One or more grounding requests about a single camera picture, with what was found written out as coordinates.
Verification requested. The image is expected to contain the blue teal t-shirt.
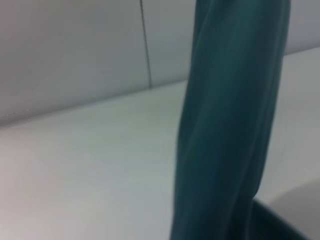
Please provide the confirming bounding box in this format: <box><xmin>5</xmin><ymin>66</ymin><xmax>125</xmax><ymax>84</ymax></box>
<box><xmin>169</xmin><ymin>0</ymin><xmax>312</xmax><ymax>240</ymax></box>

